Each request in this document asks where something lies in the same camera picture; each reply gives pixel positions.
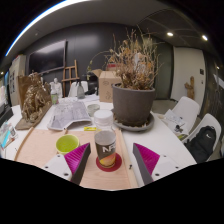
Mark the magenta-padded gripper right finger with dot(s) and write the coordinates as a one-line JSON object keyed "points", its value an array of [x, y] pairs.
{"points": [[148, 160]]}

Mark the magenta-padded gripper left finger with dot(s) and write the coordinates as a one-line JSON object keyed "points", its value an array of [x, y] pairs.
{"points": [[75, 158]]}

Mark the white-capped clear drink bottle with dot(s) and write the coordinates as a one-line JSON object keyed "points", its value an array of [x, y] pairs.
{"points": [[105, 146]]}

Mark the yellow-green mug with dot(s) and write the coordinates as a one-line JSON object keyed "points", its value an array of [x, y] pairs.
{"points": [[66, 144]]}

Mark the flat round red coaster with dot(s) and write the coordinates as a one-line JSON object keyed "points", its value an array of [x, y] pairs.
{"points": [[118, 163]]}

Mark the yellow tag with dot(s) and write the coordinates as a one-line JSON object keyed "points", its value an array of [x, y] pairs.
{"points": [[90, 128]]}

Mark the grey plant saucer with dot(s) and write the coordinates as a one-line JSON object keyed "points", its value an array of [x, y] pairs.
{"points": [[146, 125]]}

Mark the tan wood-framed board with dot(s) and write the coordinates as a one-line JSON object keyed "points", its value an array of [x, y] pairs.
{"points": [[40, 143]]}

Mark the grey printed paper sheet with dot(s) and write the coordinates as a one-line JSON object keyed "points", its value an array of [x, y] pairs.
{"points": [[68, 115]]}

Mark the stack of papers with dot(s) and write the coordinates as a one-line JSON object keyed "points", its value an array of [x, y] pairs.
{"points": [[174, 120]]}

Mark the black backpack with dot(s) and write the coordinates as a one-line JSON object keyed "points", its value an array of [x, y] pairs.
{"points": [[201, 143]]}

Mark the dried plant in grey pot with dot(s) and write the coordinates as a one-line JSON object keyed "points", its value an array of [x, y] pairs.
{"points": [[133, 105]]}

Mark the white spray bottle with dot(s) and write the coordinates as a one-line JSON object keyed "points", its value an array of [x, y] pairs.
{"points": [[54, 98]]}

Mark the white shell chair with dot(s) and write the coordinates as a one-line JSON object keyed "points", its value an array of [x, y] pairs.
{"points": [[190, 106], [213, 121]]}

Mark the brown relief sculpture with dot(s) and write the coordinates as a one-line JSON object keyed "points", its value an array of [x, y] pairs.
{"points": [[35, 101]]}

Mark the colourful painted book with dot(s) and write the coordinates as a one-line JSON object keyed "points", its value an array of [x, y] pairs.
{"points": [[6, 133]]}

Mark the small white figurine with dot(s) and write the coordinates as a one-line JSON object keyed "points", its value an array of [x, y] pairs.
{"points": [[57, 85]]}

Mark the black box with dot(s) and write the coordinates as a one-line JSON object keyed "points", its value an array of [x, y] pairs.
{"points": [[5, 115]]}

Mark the wooden easel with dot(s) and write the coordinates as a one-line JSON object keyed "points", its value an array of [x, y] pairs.
{"points": [[70, 75]]}

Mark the wooden carved figure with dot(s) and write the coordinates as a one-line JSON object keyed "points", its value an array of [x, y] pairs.
{"points": [[189, 87]]}

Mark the white cabinet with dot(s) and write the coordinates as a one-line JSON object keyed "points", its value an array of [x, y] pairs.
{"points": [[17, 78]]}

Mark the round ceiling spotlight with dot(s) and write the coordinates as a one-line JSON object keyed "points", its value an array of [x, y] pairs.
{"points": [[204, 37], [170, 34]]}

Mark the black wall screen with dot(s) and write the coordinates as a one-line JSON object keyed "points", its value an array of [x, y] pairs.
{"points": [[46, 56]]}

